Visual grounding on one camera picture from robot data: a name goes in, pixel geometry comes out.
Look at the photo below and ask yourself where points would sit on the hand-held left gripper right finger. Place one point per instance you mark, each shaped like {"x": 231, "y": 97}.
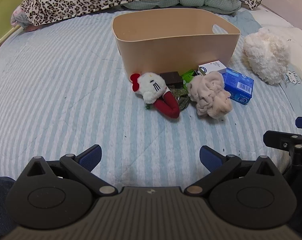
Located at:
{"x": 210, "y": 158}

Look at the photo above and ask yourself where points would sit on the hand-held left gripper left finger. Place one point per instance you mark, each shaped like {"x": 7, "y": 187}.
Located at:
{"x": 91, "y": 157}

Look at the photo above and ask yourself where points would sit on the blue striped bed sheet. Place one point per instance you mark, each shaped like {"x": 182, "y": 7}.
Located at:
{"x": 73, "y": 97}

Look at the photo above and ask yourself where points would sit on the beige fluffy cloth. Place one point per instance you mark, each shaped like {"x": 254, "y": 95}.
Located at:
{"x": 209, "y": 93}

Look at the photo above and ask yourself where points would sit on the blue tissue packet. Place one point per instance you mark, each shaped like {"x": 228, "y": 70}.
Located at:
{"x": 238, "y": 85}

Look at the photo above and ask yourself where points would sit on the dark green patterned pouch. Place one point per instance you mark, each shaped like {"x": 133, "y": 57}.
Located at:
{"x": 181, "y": 97}

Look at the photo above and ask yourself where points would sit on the white fluffy plush item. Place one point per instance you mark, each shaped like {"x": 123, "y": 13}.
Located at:
{"x": 265, "y": 55}

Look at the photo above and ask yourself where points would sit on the green snack packet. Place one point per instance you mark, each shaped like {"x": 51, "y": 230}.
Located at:
{"x": 187, "y": 76}

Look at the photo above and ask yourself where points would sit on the dark brown box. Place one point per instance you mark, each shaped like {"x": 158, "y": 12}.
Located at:
{"x": 171, "y": 78}

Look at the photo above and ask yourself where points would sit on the white box with blue print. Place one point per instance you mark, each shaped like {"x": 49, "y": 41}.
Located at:
{"x": 212, "y": 68}

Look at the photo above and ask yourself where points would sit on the white cat plush toy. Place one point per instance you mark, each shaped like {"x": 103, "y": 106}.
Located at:
{"x": 153, "y": 86}

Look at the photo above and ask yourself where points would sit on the person's leg in jeans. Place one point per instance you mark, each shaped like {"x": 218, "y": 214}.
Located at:
{"x": 1, "y": 205}

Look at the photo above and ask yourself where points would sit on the beige plastic storage bin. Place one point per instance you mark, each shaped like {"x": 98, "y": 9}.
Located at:
{"x": 176, "y": 51}

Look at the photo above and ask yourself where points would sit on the green checked quilt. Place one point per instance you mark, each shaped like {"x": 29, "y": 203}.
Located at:
{"x": 191, "y": 3}

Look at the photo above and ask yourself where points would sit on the pink floral cloth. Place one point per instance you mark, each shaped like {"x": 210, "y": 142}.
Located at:
{"x": 17, "y": 17}

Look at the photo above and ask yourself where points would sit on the green wooden cabinet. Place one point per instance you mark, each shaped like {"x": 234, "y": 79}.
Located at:
{"x": 2, "y": 12}

